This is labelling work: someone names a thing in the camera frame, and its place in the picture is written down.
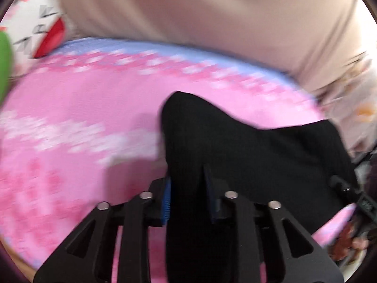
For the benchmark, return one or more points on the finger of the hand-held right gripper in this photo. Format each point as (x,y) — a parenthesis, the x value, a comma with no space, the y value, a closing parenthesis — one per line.
(343,187)

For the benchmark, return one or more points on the beige hanging cloth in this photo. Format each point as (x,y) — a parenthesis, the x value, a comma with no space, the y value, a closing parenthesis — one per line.
(206,11)

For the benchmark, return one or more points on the black pants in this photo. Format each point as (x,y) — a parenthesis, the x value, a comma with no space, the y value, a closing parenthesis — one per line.
(235,153)

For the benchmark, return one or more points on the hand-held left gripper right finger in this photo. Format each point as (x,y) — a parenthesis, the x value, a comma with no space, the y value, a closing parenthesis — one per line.
(211,194)

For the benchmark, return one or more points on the person's right hand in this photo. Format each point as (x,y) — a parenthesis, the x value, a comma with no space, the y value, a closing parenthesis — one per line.
(350,241)

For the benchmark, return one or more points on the pale floral cloth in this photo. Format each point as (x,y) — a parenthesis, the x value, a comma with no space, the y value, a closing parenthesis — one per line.
(359,109)

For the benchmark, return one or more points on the cartoon face pillow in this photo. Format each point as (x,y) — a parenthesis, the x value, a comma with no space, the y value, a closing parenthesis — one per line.
(29,20)

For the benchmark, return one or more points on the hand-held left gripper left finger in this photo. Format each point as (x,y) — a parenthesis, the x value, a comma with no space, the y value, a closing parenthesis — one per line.
(167,200)

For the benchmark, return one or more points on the pink rose print bed sheet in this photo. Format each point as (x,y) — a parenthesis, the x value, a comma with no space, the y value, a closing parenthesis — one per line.
(73,123)

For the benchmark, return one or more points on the green plush cushion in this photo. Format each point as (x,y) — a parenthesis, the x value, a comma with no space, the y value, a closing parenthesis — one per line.
(4,64)

